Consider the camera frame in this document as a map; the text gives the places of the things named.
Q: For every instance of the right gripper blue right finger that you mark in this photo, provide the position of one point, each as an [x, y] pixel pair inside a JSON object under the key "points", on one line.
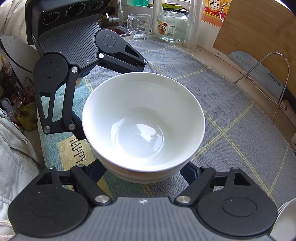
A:
{"points": [[199, 180]]}

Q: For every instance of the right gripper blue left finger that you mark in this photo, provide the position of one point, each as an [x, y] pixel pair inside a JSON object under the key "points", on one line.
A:
{"points": [[85, 183]]}

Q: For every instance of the white floral bowl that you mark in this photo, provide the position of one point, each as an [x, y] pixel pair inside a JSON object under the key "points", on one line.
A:
{"points": [[143, 122], [140, 177]]}

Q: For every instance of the white plate back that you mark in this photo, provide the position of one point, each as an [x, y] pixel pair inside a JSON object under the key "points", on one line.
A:
{"points": [[284, 227]]}

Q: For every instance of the clear glass mug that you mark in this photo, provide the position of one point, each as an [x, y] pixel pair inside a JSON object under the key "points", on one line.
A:
{"points": [[138, 25]]}

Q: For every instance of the grey checked dish mat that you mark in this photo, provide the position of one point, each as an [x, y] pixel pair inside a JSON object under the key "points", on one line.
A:
{"points": [[237, 132]]}

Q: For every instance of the plastic cup stack short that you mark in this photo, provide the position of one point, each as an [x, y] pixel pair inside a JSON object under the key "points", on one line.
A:
{"points": [[156, 9]]}

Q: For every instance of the glass jar yellow lid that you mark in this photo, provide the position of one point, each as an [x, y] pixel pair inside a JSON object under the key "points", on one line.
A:
{"points": [[172, 23]]}

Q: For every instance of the plastic cup stack tall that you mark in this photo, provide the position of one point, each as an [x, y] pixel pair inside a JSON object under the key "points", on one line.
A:
{"points": [[194, 18]]}

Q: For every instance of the orange cooking wine jug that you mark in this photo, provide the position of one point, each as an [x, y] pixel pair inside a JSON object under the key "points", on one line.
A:
{"points": [[215, 11]]}

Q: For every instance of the bamboo cutting board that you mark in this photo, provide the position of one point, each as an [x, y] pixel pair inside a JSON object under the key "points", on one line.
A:
{"points": [[258, 28]]}

